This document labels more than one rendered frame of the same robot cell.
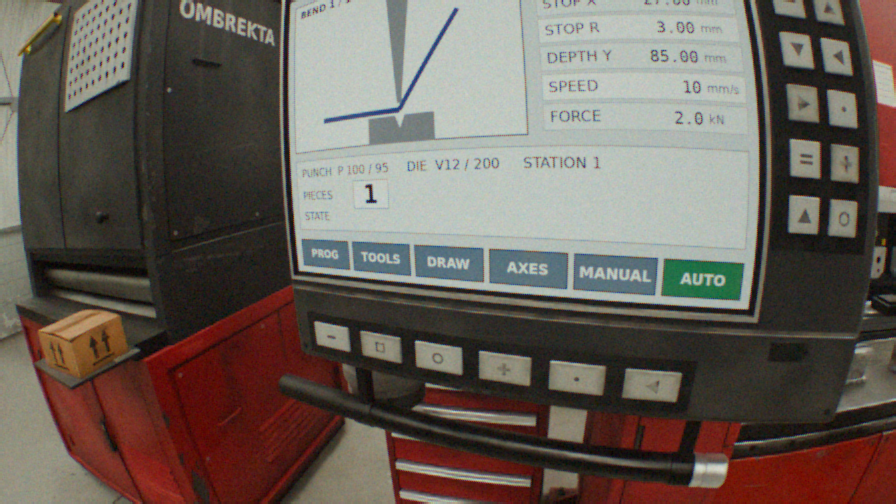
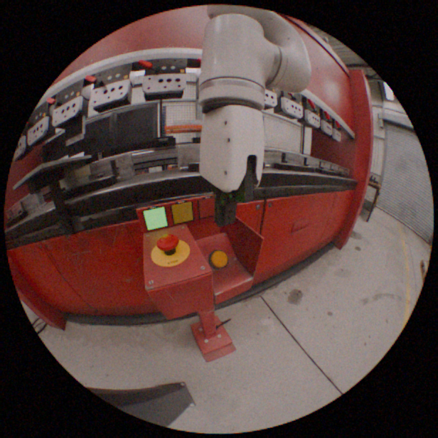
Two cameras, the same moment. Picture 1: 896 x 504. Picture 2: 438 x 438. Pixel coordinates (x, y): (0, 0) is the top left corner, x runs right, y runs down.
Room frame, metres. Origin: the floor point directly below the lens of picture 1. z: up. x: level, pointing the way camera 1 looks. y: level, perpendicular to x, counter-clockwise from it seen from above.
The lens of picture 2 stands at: (-0.07, -1.65, 0.94)
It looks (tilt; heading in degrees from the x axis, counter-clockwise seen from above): 28 degrees down; 323
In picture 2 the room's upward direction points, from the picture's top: straight up
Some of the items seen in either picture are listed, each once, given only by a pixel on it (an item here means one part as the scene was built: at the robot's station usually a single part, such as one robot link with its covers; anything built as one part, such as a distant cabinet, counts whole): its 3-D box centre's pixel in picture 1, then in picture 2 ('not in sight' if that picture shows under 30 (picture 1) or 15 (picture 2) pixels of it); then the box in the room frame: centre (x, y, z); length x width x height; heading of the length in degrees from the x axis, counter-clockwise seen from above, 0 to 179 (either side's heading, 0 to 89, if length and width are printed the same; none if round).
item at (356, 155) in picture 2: not in sight; (340, 153); (0.09, -3.67, 1.15); 0.85 x 0.25 x 2.30; 164
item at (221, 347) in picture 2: not in sight; (212, 339); (0.10, -1.73, 0.06); 0.25 x 0.20 x 0.12; 169
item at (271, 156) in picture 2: not in sight; (312, 163); (0.20, -2.65, 0.92); 1.67 x 0.06 x 0.10; 74
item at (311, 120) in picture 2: not in sight; (308, 113); (0.22, -2.56, 1.26); 0.15 x 0.09 x 0.17; 74
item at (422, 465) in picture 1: (477, 427); not in sight; (1.29, -0.08, 0.50); 0.50 x 0.50 x 1.00; 74
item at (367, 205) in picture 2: not in sight; (369, 186); (-0.77, -6.26, 0.75); 1.80 x 0.75 x 1.50; 76
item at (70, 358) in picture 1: (78, 340); not in sight; (0.76, 1.01, 1.04); 0.30 x 0.26 x 0.12; 76
